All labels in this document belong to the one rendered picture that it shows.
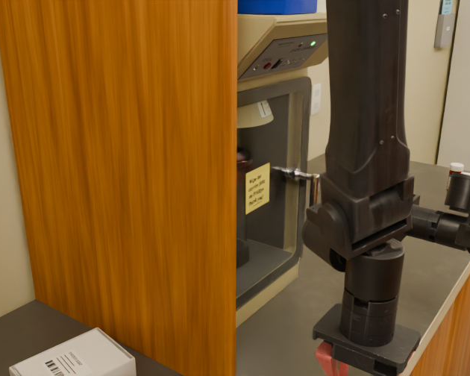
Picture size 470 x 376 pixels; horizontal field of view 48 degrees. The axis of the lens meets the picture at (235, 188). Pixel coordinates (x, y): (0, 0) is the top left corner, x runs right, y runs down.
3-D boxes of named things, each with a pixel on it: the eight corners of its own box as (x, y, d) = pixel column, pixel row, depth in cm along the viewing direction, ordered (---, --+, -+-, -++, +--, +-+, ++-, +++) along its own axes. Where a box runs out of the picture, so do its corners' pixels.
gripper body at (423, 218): (390, 209, 91) (434, 220, 87) (410, 192, 99) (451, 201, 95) (386, 242, 94) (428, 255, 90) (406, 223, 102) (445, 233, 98)
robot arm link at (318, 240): (334, 213, 48) (409, 180, 51) (274, 175, 58) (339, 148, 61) (350, 315, 54) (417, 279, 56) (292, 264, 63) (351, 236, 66)
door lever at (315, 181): (297, 210, 110) (291, 214, 108) (299, 166, 106) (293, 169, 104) (321, 216, 107) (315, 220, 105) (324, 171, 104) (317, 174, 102)
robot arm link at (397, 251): (372, 254, 51) (418, 242, 53) (330, 225, 56) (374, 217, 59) (365, 315, 53) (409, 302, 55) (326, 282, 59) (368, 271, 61)
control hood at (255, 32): (206, 85, 79) (205, 14, 75) (309, 63, 103) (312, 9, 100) (272, 93, 72) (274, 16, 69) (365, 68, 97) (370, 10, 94)
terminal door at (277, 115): (214, 324, 94) (212, 98, 80) (299, 259, 117) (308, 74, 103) (218, 325, 93) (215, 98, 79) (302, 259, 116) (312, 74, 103)
